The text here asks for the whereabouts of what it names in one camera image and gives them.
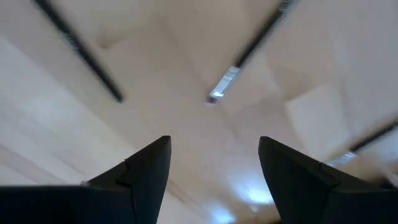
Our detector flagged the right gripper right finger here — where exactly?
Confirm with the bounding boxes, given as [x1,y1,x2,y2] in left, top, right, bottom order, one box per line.
[258,136,343,224]

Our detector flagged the black paint brush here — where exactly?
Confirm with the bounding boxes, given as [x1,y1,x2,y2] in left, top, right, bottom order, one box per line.
[325,119,398,169]
[206,0,299,105]
[30,0,124,103]

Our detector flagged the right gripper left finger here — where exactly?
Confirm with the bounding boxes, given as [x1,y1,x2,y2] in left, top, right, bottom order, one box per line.
[88,135,172,224]

